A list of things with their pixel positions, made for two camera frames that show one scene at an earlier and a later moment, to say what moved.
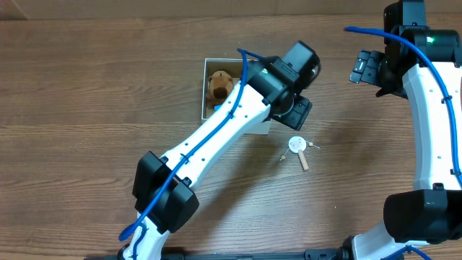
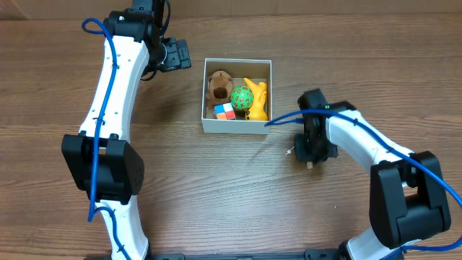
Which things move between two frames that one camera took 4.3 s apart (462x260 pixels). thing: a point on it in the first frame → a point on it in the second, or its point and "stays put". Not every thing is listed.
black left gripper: (295, 113) → (177, 55)
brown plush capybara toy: (220, 86) stays put
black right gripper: (366, 67) → (314, 154)
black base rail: (309, 254) stays put
